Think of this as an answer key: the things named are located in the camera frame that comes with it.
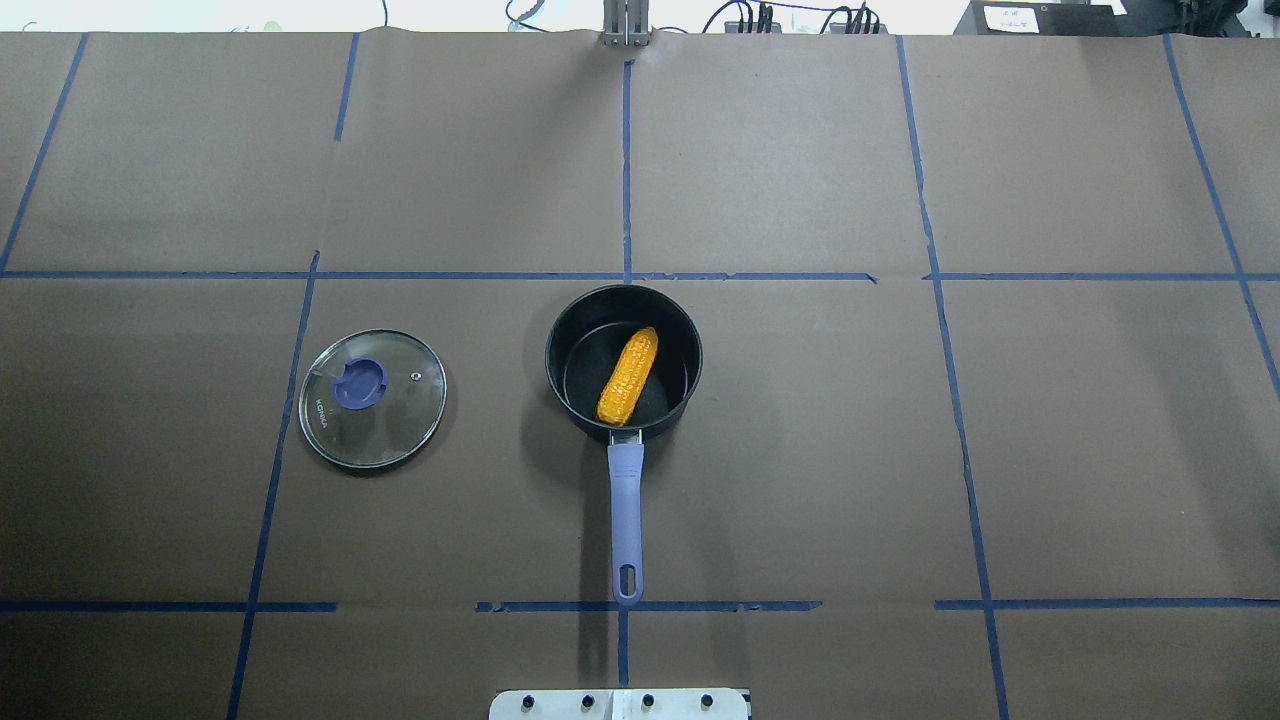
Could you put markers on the yellow corn cob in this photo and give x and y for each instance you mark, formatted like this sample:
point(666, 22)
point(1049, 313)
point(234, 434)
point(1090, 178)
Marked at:
point(622, 392)

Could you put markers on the glass lid with blue knob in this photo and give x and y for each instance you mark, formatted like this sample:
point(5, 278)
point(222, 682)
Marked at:
point(372, 400)

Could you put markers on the black box with label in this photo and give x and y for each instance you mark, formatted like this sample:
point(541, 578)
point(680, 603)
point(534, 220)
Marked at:
point(1037, 18)

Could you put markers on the blue saucepan with handle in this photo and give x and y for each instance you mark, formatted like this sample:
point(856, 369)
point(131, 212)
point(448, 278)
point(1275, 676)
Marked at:
point(582, 348)

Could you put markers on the metal camera stand post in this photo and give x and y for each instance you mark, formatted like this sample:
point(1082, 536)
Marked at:
point(626, 23)

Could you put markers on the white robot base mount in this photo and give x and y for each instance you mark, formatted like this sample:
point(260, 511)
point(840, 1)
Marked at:
point(622, 703)

